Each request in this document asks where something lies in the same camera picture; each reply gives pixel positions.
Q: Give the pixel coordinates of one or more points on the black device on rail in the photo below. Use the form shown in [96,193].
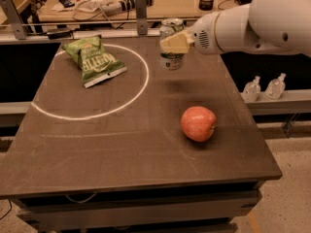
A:
[59,33]

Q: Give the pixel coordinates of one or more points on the wooden background desk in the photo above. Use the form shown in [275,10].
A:
[186,9]

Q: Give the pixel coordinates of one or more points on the metal bracket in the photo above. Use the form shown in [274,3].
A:
[14,19]
[141,17]

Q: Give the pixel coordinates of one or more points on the small black cup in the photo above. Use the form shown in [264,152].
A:
[206,5]

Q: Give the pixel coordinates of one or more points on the left metal bracket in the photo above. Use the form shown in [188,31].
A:
[14,19]

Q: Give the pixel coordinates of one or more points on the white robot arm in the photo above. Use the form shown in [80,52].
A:
[260,27]

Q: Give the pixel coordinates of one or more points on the clear sanitizer bottle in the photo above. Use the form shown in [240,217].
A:
[276,87]
[251,90]

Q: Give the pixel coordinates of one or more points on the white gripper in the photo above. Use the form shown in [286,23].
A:
[203,36]

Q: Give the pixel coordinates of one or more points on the aluminium rail frame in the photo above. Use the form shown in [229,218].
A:
[132,32]

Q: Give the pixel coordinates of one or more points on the green chip bag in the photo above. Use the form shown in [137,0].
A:
[96,63]

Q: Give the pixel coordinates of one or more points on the left clear sanitizer bottle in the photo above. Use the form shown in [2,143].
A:
[251,90]

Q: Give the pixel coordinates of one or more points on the green 7up soda can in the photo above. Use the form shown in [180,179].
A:
[170,26]

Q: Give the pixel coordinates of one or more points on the white power strip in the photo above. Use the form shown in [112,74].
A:
[115,8]

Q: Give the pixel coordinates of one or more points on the middle metal bracket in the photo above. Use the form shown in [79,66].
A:
[141,17]

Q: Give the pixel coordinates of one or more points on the right clear sanitizer bottle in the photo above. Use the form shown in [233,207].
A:
[276,87]

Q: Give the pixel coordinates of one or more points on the red apple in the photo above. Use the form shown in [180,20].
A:
[198,123]

